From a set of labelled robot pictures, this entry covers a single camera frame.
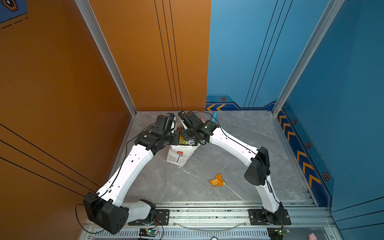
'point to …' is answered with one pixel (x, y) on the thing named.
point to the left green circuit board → (148, 232)
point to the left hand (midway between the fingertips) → (176, 133)
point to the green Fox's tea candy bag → (193, 142)
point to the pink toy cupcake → (202, 119)
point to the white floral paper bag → (180, 154)
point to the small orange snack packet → (218, 181)
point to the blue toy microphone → (215, 115)
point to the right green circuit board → (276, 233)
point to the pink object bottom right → (312, 236)
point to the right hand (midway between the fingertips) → (183, 130)
